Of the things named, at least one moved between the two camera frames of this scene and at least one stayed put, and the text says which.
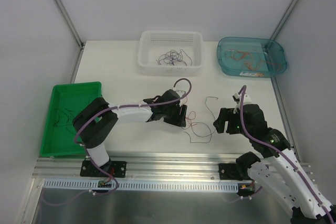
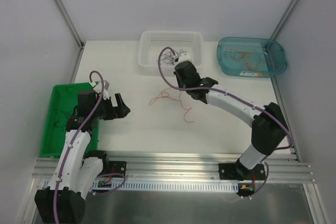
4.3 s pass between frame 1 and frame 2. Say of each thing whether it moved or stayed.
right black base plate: stayed
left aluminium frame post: stayed
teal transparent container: stayed
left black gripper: moved
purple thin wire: moved
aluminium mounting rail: stayed
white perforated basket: stayed
